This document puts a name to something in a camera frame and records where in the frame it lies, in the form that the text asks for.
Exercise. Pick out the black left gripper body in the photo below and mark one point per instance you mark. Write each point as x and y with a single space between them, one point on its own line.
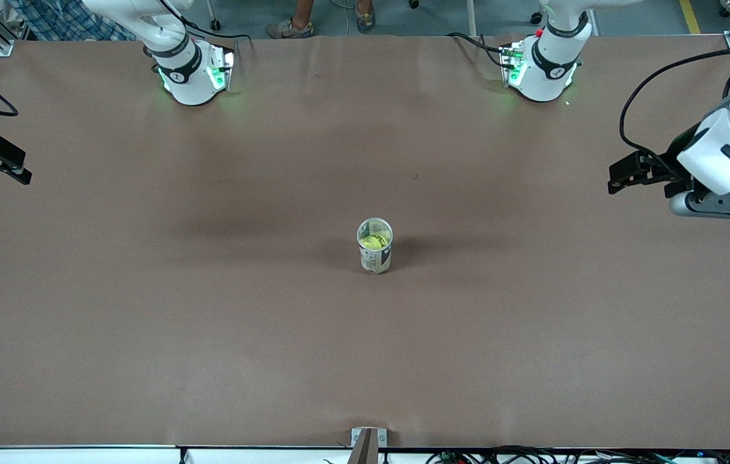
675 162

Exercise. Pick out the yellow tennis ball black print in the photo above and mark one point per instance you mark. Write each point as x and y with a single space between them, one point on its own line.
374 242

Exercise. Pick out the white blue tennis ball can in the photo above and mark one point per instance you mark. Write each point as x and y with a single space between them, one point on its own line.
374 261

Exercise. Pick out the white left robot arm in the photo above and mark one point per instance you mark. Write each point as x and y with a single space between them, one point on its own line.
545 77

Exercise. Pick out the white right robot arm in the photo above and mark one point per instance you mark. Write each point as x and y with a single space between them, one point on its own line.
191 84

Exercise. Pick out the blue plaid shorts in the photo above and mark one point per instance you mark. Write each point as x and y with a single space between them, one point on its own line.
68 19

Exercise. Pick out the white metal pole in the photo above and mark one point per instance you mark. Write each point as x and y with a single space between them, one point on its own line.
471 16

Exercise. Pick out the grey sneaker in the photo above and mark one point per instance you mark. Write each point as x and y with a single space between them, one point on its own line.
290 29
364 19

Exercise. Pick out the large paper table cover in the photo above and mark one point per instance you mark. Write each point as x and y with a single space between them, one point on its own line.
364 354

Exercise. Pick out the white table edge frame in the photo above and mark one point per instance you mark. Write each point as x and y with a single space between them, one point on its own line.
81 456

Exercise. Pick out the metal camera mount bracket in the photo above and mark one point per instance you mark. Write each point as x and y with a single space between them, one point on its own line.
368 448

